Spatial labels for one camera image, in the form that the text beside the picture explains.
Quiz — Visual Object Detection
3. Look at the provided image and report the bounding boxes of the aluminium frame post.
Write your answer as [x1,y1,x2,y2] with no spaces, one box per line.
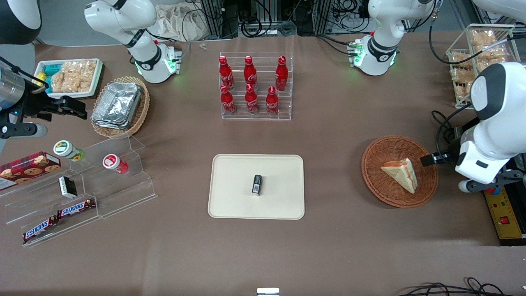
[199,0,225,40]
[311,0,334,36]

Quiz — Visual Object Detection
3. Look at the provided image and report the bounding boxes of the Snickers chocolate bar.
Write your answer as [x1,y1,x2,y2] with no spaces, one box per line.
[56,199,96,219]
[22,215,60,244]

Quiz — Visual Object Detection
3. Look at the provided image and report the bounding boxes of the stack of foil trays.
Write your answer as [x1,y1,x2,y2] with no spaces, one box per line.
[91,81,143,130]

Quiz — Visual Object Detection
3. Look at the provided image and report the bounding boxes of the clear acrylic stepped shelf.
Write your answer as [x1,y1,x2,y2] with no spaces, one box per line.
[0,133,158,248]

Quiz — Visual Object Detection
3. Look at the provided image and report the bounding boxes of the oval light wicker basket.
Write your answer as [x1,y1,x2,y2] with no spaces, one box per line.
[90,76,151,139]

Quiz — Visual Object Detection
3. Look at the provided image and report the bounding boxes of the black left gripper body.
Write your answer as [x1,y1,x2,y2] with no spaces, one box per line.
[438,139,464,165]

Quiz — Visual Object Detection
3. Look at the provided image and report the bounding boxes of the bagged crackers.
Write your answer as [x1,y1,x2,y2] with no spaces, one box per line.
[470,30,498,49]
[478,44,511,63]
[454,81,474,104]
[451,67,477,86]
[450,51,474,69]

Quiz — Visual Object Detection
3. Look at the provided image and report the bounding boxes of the green yellow lidded cup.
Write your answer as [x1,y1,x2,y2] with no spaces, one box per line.
[53,140,85,162]

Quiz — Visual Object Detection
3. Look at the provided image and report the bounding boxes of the black rail device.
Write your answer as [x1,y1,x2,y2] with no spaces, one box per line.
[498,154,526,247]

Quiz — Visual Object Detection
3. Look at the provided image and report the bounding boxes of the small black white box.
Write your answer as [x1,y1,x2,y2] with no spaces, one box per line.
[58,176,78,199]

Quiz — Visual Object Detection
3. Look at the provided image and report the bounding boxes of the red cola bottle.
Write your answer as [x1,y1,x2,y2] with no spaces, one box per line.
[265,86,280,117]
[219,55,235,91]
[219,85,237,116]
[244,84,260,115]
[275,56,289,92]
[243,55,258,89]

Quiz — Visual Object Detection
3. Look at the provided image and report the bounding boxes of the beige rectangular tray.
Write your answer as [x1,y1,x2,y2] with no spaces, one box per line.
[208,154,305,220]

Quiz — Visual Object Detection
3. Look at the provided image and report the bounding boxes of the black looped power cable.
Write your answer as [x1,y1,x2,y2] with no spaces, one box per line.
[431,109,467,156]

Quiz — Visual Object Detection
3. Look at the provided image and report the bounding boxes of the triangular sandwich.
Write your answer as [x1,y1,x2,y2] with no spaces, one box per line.
[381,158,419,194]

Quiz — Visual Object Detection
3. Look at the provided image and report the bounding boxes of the cream wire rack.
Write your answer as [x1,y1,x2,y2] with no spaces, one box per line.
[445,23,519,110]

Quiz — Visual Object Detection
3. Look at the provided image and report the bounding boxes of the white rectangular plastic tray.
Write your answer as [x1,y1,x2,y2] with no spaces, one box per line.
[34,58,104,99]

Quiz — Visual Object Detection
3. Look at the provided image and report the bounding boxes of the red lidded cup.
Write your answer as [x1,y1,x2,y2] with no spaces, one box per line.
[102,153,129,175]

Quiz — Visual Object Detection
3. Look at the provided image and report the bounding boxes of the bag of rice crackers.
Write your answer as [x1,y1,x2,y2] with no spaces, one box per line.
[50,60,97,94]

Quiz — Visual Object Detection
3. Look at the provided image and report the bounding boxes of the black power strip with plugs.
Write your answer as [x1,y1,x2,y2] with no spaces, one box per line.
[451,117,482,156]

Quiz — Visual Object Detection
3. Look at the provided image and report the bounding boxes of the black cables on table edge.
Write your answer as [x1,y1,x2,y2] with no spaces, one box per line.
[398,277,526,296]

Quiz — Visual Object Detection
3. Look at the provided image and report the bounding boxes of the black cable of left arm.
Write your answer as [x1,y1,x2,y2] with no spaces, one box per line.
[429,16,526,65]

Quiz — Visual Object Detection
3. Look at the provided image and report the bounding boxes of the red cookie box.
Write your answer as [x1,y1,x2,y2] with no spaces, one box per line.
[0,151,62,191]

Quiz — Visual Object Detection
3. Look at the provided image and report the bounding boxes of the yellow button control box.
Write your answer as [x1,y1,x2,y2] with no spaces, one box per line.
[482,187,526,241]

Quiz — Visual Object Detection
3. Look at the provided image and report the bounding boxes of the beige cloth bag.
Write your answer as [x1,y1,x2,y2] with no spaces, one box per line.
[155,3,211,42]

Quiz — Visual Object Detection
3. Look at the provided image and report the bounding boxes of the round brown wicker basket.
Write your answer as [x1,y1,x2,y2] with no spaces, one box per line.
[361,136,439,208]

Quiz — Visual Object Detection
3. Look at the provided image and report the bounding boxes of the coiled black cable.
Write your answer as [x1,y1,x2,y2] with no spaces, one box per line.
[240,16,264,38]

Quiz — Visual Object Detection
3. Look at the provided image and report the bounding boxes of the clear acrylic bottle rack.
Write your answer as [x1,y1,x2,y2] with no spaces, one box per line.
[219,52,293,121]

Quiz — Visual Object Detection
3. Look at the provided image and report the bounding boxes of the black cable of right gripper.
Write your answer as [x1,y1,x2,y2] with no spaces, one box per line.
[0,55,51,89]

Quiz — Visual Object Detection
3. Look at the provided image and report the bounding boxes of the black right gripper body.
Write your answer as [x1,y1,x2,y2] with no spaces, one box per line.
[17,91,63,123]

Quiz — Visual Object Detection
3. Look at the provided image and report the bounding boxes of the black cables at left arm base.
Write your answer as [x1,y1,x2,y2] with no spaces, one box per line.
[316,34,359,57]

